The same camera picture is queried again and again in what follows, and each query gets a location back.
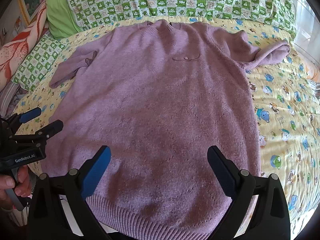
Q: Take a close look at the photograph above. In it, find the small green checkered pillow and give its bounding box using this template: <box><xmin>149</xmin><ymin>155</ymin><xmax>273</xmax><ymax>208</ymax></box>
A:
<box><xmin>11</xmin><ymin>35</ymin><xmax>69</xmax><ymax>92</ymax></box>

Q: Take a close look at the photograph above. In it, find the green checkered quilt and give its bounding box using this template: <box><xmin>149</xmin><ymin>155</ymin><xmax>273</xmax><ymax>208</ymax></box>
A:
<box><xmin>46</xmin><ymin>0</ymin><xmax>298</xmax><ymax>41</ymax></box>

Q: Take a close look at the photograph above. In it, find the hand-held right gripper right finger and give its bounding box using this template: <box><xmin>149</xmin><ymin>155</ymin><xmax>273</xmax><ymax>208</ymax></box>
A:
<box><xmin>207</xmin><ymin>145</ymin><xmax>292</xmax><ymax>240</ymax></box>

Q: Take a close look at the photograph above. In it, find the orange floral blanket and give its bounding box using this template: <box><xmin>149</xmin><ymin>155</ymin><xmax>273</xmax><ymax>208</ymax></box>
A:
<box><xmin>0</xmin><ymin>1</ymin><xmax>50</xmax><ymax>88</ymax></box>

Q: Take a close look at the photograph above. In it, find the grey striped cloth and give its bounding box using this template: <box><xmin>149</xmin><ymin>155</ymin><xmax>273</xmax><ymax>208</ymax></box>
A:
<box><xmin>0</xmin><ymin>82</ymin><xmax>23</xmax><ymax>120</ymax></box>

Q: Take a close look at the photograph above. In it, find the person's left hand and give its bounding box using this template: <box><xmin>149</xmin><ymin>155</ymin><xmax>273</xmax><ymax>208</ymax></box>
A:
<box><xmin>0</xmin><ymin>166</ymin><xmax>33</xmax><ymax>213</ymax></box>

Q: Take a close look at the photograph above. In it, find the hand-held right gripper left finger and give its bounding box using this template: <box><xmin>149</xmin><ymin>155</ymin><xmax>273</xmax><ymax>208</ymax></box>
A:
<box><xmin>27</xmin><ymin>145</ymin><xmax>112</xmax><ymax>240</ymax></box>

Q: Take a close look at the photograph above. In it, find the framed wall poster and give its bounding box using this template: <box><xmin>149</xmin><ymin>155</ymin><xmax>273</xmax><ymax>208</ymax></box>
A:
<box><xmin>16</xmin><ymin>0</ymin><xmax>52</xmax><ymax>28</ymax></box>

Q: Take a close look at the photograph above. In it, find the purple knit sweater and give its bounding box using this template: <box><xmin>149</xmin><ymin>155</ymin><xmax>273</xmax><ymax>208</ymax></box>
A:
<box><xmin>41</xmin><ymin>21</ymin><xmax>290</xmax><ymax>240</ymax></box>

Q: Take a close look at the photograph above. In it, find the yellow bear print bedsheet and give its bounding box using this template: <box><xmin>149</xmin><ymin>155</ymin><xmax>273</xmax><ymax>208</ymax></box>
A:
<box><xmin>15</xmin><ymin>17</ymin><xmax>320</xmax><ymax>233</ymax></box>

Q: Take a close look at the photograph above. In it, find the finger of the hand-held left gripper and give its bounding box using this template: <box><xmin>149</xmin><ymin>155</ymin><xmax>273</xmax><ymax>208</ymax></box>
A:
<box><xmin>7</xmin><ymin>107</ymin><xmax>42</xmax><ymax>130</ymax></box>
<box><xmin>10</xmin><ymin>120</ymin><xmax>64</xmax><ymax>149</ymax></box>

